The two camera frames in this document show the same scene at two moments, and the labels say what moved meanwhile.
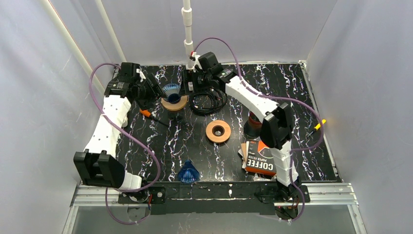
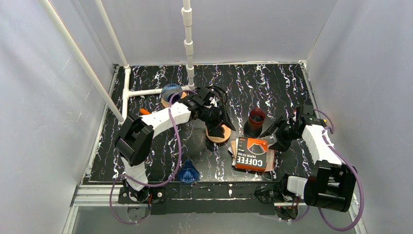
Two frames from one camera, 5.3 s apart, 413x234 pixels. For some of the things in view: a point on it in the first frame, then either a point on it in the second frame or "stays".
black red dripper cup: [253, 126] stays
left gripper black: [155, 89] → [216, 115]
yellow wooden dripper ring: [215, 139] stays
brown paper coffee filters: [243, 151] → [270, 166]
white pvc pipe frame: [186, 15] stays
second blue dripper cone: [188, 173] stays
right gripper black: [192, 82] → [281, 129]
